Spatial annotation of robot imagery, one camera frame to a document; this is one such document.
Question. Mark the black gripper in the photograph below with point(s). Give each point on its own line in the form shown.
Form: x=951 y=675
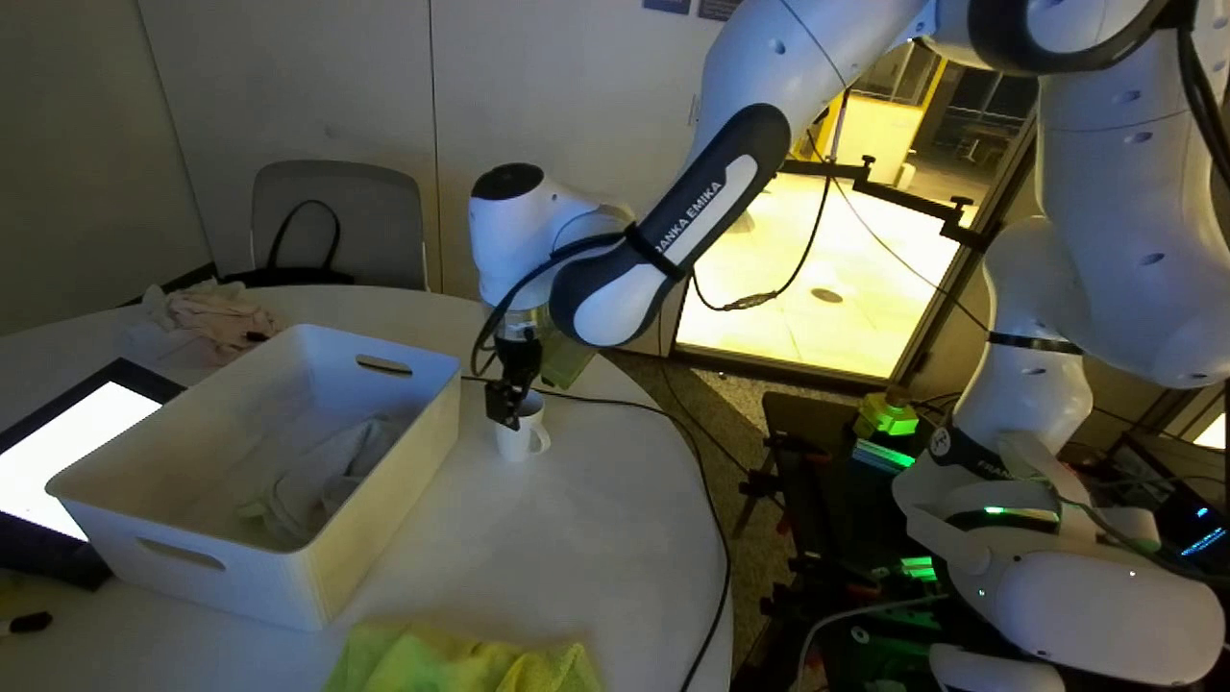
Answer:
x=521 y=354

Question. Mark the white grey towel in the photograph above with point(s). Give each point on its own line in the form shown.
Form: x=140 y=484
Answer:
x=333 y=467

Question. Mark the bright yellow towel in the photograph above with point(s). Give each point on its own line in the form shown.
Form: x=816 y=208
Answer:
x=448 y=663

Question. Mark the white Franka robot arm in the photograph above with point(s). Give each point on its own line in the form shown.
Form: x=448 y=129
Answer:
x=1100 y=233

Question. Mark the white mug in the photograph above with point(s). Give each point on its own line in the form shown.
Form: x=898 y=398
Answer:
x=521 y=443

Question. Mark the white plastic basket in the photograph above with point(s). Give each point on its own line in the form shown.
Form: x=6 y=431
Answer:
x=194 y=563

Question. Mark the grey chair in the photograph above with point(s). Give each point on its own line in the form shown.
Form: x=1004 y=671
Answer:
x=371 y=219

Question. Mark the pink crumpled cloth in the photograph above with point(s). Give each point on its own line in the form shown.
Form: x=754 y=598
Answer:
x=215 y=313

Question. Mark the black equipment cart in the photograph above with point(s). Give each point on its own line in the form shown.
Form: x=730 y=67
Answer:
x=830 y=540

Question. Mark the small black object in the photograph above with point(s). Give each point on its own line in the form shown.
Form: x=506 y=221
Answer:
x=28 y=620

